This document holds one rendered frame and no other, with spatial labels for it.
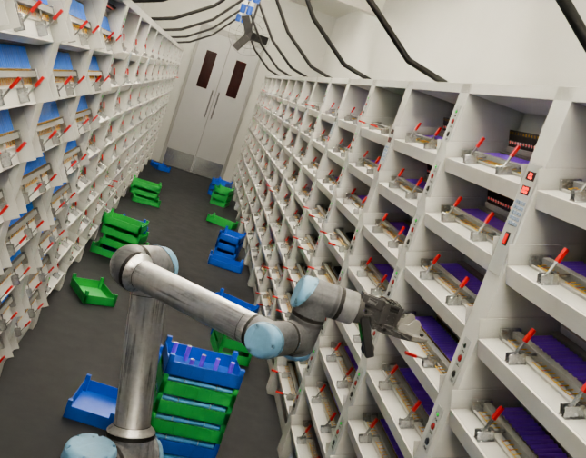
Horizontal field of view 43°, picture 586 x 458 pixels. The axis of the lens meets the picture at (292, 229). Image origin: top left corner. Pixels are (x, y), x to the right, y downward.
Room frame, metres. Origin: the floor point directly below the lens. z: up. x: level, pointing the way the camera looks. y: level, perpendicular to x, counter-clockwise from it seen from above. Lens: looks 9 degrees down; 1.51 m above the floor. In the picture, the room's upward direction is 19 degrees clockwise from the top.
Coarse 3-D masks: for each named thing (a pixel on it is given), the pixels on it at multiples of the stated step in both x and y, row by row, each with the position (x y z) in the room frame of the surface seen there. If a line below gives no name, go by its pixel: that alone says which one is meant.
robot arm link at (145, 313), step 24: (168, 264) 2.22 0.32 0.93; (144, 312) 2.16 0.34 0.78; (144, 336) 2.16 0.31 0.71; (144, 360) 2.15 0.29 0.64; (120, 384) 2.15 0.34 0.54; (144, 384) 2.14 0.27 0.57; (120, 408) 2.13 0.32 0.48; (144, 408) 2.14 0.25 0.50; (120, 432) 2.11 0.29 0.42; (144, 432) 2.13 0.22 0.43; (144, 456) 2.11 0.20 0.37
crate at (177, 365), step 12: (168, 336) 2.87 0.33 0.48; (168, 348) 2.87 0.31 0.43; (180, 348) 2.90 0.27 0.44; (192, 348) 2.91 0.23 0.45; (168, 360) 2.69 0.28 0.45; (180, 360) 2.86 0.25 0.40; (228, 360) 2.96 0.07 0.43; (168, 372) 2.69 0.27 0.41; (180, 372) 2.71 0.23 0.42; (192, 372) 2.72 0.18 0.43; (204, 372) 2.73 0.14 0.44; (216, 372) 2.74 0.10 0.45; (240, 372) 2.77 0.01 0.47; (216, 384) 2.75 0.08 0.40; (228, 384) 2.76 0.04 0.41; (240, 384) 2.77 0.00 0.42
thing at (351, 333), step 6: (342, 324) 2.94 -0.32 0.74; (348, 324) 2.93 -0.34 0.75; (354, 324) 2.93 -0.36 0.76; (342, 330) 2.94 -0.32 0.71; (348, 330) 2.86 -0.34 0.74; (354, 330) 2.87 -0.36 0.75; (348, 336) 2.80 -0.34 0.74; (354, 336) 2.73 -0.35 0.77; (348, 342) 2.80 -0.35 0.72; (354, 342) 2.73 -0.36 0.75; (360, 342) 2.73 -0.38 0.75; (354, 348) 2.67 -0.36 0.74; (360, 348) 2.67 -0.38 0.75; (354, 354) 2.67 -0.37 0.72; (360, 354) 2.61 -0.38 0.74; (360, 360) 2.57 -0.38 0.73
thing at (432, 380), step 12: (408, 312) 2.46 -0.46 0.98; (420, 312) 2.48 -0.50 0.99; (432, 312) 2.49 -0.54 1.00; (408, 348) 2.19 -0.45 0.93; (420, 348) 2.19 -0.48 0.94; (408, 360) 2.17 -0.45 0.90; (420, 360) 2.10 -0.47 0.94; (420, 372) 2.04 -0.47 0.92; (432, 372) 2.01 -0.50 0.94; (432, 384) 1.92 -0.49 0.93; (432, 396) 1.92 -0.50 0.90
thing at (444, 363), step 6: (420, 330) 2.29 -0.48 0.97; (426, 336) 2.23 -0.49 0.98; (426, 342) 2.18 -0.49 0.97; (426, 348) 2.17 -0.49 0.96; (432, 348) 2.13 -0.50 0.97; (426, 354) 2.12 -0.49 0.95; (432, 354) 2.12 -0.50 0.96; (438, 354) 2.08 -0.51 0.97; (444, 360) 2.04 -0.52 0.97; (438, 366) 2.02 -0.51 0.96; (444, 366) 2.01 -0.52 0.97; (444, 372) 1.98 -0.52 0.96
